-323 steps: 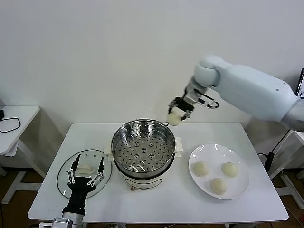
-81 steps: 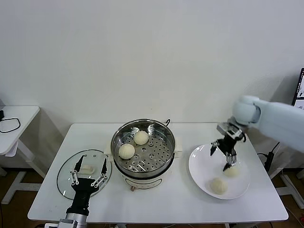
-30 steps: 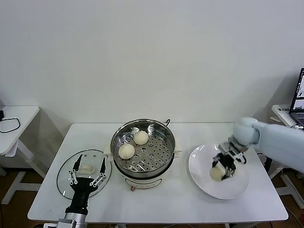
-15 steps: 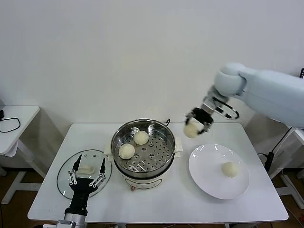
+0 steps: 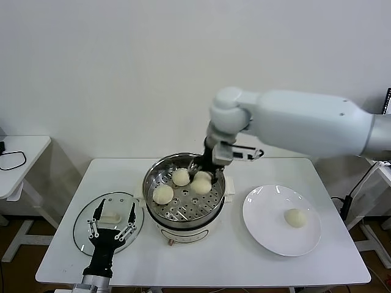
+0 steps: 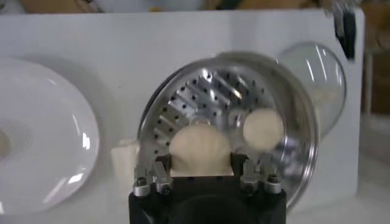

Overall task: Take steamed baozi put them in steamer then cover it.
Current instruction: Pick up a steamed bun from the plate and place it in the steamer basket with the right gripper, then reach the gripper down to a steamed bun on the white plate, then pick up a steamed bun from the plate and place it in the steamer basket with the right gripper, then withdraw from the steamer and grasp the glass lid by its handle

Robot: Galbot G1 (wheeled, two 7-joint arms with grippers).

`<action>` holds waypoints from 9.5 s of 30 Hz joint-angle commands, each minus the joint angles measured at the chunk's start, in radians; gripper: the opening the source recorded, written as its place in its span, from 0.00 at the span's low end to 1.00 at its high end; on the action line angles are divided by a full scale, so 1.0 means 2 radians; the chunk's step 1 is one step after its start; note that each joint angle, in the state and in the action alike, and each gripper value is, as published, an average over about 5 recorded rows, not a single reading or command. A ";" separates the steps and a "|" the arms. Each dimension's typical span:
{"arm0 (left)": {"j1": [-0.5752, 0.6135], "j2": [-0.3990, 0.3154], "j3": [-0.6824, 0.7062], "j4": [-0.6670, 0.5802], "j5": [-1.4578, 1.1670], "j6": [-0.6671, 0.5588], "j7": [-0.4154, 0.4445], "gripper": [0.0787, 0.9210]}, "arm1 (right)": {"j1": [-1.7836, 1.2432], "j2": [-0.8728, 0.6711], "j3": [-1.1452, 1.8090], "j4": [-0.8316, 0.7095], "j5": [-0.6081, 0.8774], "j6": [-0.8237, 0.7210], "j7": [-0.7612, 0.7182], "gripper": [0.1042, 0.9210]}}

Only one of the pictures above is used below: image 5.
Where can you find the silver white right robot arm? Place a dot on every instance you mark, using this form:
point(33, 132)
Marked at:
point(305, 122)

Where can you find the round white plate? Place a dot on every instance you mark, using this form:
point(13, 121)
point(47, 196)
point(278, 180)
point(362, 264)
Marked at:
point(265, 207)

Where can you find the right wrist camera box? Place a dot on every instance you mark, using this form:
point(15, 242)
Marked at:
point(222, 154)

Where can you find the steel perforated steamer pot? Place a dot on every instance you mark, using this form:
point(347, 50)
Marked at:
point(195, 210)

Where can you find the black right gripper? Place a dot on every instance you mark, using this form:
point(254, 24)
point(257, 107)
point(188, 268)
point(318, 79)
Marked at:
point(208, 158)

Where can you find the dark open laptop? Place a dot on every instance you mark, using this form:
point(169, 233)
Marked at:
point(388, 100)

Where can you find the white steamed baozi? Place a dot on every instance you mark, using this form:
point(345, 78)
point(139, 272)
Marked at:
point(200, 186)
point(181, 177)
point(294, 218)
point(163, 194)

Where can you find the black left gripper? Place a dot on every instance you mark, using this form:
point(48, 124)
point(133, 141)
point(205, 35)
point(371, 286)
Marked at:
point(104, 248)

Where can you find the small black device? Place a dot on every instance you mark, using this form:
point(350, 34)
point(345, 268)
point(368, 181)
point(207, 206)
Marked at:
point(2, 147)

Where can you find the black power strip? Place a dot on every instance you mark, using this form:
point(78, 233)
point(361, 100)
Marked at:
point(345, 207)

